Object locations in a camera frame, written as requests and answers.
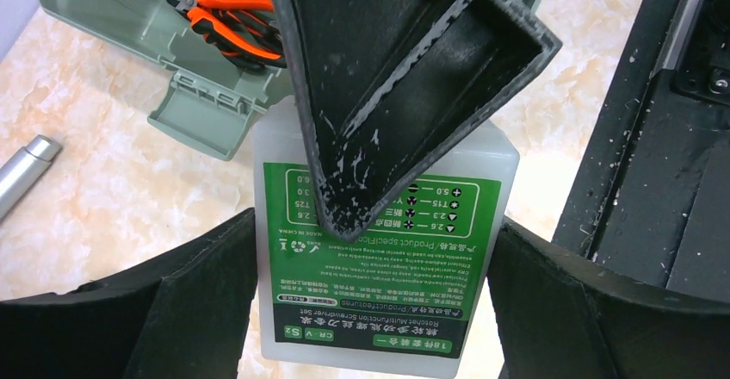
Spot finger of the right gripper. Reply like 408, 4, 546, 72
273, 0, 562, 242

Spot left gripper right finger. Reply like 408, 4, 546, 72
486, 219, 729, 378

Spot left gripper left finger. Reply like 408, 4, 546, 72
1, 209, 257, 378

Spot clear green small case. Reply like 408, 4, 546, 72
251, 96, 519, 378

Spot orange black cutting pliers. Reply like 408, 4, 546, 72
166, 0, 287, 73

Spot green plastic tool box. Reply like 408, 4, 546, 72
40, 0, 294, 160

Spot silver metal microphone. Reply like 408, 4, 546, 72
1, 134, 63, 220

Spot black mounting base rail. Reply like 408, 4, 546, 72
553, 0, 729, 302

